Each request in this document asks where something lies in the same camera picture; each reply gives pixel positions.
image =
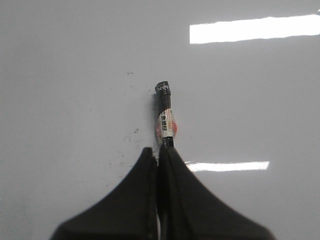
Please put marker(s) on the white whiteboard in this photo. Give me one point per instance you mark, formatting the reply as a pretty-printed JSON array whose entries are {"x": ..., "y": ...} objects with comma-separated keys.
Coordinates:
[{"x": 77, "y": 106}]

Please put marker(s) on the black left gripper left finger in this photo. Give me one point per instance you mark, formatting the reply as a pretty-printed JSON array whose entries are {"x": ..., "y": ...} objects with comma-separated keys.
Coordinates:
[{"x": 127, "y": 213}]

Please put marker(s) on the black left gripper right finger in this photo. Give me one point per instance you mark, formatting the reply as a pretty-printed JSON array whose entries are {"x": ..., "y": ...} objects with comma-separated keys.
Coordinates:
[{"x": 187, "y": 210}]

